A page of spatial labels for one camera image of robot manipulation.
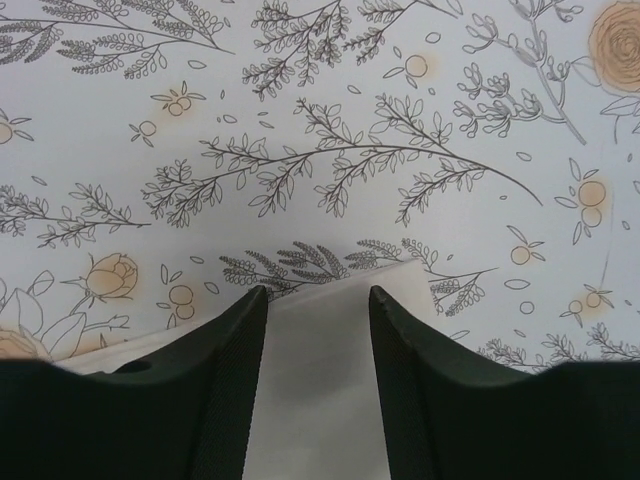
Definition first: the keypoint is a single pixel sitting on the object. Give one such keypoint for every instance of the floral patterned table mat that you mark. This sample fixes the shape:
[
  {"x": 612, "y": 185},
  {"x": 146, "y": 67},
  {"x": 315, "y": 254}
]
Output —
[{"x": 160, "y": 157}]

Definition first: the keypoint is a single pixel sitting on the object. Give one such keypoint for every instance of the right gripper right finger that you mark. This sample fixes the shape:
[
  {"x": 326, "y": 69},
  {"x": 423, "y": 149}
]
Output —
[{"x": 450, "y": 413}]

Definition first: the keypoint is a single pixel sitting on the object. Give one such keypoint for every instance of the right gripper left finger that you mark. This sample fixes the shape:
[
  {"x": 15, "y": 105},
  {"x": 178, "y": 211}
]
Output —
[{"x": 181, "y": 412}]

